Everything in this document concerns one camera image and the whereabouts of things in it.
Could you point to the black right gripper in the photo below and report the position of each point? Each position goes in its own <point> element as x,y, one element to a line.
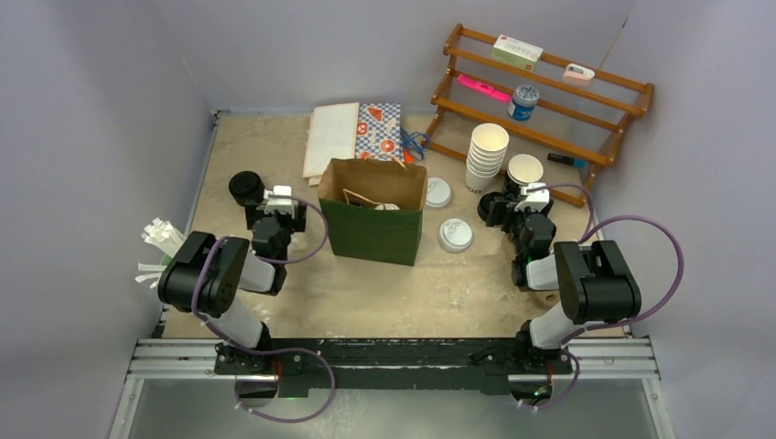
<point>511,213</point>

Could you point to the single white coffee lid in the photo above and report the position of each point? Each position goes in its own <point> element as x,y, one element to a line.
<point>387,207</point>

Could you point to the dark blue marker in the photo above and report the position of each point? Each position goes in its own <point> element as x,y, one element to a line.
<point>566,160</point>

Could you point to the blue checkered bakery bag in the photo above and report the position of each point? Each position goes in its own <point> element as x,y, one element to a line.
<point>378,132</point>

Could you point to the stack of white paper cups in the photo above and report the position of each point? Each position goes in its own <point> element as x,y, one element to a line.
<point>487,149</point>

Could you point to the dark printed coffee cup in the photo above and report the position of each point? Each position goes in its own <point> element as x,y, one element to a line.
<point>521,171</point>

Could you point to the wrapped white straws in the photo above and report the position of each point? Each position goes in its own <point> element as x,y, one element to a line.
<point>165,237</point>

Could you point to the white lid stack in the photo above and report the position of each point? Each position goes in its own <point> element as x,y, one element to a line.
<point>455,235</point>
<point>438,193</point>

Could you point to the wooden shelf rack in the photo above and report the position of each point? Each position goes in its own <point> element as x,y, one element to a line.
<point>595,161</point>

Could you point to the white green box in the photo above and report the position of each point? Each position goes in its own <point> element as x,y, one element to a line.
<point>516,53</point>

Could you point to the orange paper bag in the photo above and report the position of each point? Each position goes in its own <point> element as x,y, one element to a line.
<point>408,156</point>

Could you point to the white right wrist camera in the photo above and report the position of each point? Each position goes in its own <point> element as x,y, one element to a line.
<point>534,196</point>

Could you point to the green paper bag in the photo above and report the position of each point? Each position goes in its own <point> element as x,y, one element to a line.
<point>349,191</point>

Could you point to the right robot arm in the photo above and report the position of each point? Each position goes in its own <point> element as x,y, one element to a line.
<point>594,282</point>

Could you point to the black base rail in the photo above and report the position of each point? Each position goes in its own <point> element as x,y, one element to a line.
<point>509,366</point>

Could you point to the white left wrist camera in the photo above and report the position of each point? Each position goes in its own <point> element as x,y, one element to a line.
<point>278,199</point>

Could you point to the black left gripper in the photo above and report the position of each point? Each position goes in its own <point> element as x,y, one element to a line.
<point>294,223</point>

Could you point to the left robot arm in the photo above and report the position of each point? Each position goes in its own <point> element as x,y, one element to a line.
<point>205,275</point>

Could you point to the pink white small case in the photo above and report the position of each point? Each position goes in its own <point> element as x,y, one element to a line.
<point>578,75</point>

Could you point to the blue lidded jar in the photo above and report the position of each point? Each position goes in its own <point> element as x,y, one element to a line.
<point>523,101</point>

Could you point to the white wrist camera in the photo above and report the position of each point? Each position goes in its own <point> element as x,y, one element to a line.
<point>534,196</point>
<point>278,199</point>

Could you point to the pink highlighter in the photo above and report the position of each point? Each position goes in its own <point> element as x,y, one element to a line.
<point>482,88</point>

